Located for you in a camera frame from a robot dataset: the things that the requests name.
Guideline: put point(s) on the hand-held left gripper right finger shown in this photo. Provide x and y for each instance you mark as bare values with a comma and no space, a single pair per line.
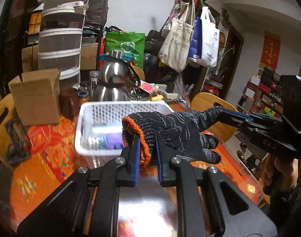
160,164

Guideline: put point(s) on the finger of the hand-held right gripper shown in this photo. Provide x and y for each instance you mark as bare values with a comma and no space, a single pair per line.
236,113
239,124

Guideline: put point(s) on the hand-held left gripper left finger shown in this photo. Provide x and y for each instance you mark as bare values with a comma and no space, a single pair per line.
135,163

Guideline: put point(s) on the purple tissue pack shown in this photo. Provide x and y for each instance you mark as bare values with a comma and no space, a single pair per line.
113,140

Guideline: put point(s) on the black knit glove orange cuff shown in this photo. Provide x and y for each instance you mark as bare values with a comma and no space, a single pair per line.
180,133

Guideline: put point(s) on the white perforated plastic basket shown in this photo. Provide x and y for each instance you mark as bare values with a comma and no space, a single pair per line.
103,113

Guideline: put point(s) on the person's right forearm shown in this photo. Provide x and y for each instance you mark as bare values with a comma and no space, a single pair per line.
298,202

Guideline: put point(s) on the person's right hand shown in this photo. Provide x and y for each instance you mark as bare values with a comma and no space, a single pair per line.
278,175

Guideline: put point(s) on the shelf of small boxes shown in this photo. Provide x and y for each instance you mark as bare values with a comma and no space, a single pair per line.
264,96

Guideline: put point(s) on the potted plant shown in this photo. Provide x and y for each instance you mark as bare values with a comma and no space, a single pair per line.
218,77

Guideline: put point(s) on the white and blue tote bag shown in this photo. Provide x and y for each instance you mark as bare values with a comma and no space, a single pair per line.
206,37

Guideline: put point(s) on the stainless steel kettle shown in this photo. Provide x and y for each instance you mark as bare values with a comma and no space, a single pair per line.
113,79

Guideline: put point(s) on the brown jar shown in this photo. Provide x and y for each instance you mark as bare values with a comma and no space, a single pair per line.
69,103

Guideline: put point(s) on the beige canvas tote bag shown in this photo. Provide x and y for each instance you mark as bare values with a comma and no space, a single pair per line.
176,47

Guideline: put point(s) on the glass jar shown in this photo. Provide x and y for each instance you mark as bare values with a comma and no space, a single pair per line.
93,80

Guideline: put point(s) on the black bag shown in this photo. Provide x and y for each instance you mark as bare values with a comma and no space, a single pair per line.
154,42

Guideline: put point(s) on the brown cardboard box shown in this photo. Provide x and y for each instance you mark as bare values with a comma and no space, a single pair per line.
89,56
30,59

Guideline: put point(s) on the green shopping bag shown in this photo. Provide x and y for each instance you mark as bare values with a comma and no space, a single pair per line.
125,44

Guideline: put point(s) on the open cardboard box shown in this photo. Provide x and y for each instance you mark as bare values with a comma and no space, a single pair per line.
34,98

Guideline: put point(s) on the tiered mesh drying rack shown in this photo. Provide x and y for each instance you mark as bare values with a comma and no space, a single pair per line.
60,42

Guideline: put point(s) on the black plastic wrapped box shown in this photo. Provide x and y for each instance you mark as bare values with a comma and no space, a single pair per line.
96,7

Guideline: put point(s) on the orange box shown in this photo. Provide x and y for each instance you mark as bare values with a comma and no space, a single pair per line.
35,22

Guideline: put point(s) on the red wall poster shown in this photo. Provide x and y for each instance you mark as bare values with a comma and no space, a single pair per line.
270,49

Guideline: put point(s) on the black metal bracket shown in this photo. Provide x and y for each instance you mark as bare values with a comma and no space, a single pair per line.
17,140

